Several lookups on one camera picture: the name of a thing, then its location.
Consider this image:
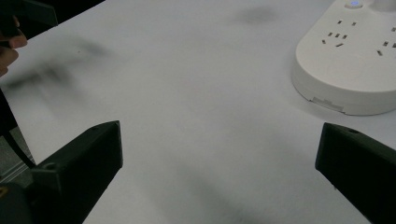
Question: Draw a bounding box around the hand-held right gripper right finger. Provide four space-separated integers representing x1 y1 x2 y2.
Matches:
315 121 396 224

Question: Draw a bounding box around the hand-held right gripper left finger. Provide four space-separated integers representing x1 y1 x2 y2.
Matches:
30 120 124 224

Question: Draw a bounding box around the white power strip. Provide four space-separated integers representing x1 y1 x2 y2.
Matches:
291 0 396 117

